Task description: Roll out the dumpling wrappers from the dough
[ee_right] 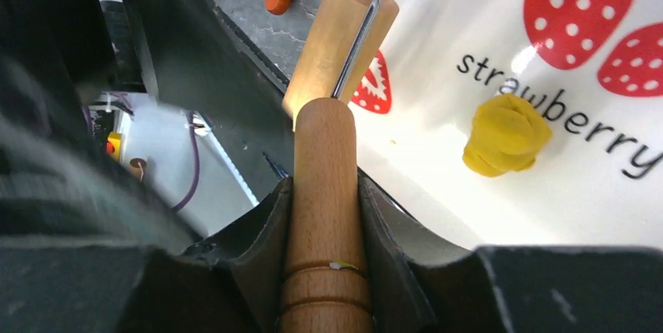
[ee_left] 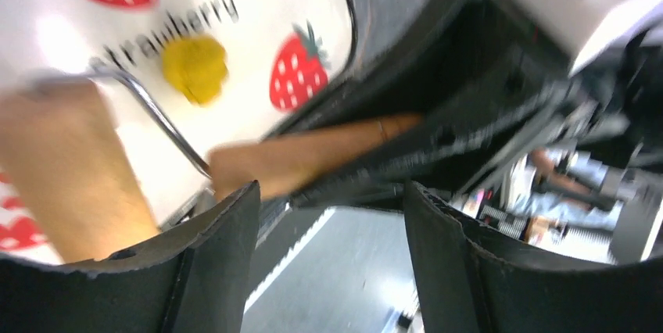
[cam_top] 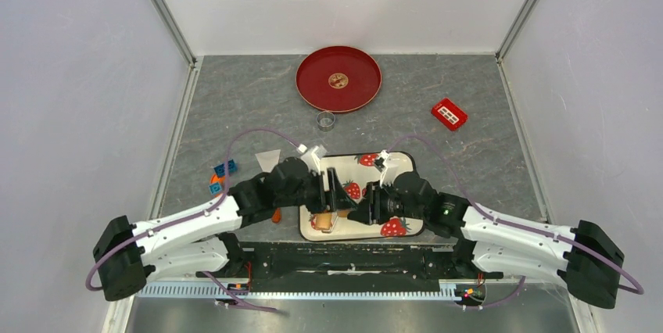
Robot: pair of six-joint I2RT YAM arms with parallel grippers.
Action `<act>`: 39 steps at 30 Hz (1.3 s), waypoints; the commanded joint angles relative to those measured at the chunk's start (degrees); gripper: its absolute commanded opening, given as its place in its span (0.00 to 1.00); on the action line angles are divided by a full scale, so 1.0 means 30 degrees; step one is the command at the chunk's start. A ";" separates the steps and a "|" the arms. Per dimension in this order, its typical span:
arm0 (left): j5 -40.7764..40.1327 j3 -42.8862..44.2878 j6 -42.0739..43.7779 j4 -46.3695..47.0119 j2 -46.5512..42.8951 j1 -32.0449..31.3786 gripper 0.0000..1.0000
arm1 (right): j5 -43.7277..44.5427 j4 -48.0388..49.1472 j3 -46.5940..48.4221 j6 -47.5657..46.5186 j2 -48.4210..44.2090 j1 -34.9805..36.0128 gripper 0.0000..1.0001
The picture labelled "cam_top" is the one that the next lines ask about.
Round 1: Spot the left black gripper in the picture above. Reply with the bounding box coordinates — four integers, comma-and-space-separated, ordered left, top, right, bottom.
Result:
276, 166, 357, 214

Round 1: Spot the metal spatula orange handle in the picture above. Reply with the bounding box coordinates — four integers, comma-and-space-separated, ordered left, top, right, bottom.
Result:
255, 149, 281, 224

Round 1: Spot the wooden roller with handle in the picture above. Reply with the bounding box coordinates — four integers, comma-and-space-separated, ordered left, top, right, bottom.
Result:
310, 209, 350, 232

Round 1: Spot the small blue toy brick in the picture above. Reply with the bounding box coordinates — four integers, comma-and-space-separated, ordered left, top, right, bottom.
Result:
208, 182, 223, 196

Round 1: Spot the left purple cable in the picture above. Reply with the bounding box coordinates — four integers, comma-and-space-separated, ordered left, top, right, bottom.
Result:
85, 128, 306, 315

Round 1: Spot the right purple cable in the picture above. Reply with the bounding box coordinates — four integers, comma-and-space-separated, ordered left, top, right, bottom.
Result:
385, 134, 645, 311

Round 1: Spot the red toy block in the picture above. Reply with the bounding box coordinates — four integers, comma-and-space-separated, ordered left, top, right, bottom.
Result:
430, 98, 468, 131

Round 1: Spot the white strawberry tray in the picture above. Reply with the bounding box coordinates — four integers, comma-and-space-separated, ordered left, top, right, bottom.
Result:
299, 153, 424, 242

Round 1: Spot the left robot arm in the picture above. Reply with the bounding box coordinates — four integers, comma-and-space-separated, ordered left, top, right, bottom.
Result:
86, 157, 358, 302

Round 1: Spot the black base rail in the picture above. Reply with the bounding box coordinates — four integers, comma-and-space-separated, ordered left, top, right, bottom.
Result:
213, 242, 503, 292

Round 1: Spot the round red tray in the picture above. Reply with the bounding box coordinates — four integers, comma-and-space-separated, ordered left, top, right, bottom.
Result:
296, 45, 382, 113

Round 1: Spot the orange arch toy block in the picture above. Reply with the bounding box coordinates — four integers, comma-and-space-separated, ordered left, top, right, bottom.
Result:
209, 173, 225, 186

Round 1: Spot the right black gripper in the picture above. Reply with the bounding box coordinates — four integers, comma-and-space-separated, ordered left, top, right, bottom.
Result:
348, 181, 426, 226

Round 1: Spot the purple cable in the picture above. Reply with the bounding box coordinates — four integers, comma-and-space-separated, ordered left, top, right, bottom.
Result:
85, 128, 306, 315
385, 134, 645, 311

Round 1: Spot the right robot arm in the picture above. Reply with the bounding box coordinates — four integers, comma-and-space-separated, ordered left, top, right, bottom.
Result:
348, 172, 625, 310

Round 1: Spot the round metal cookie cutter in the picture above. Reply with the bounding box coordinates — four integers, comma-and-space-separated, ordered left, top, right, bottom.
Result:
316, 111, 336, 132

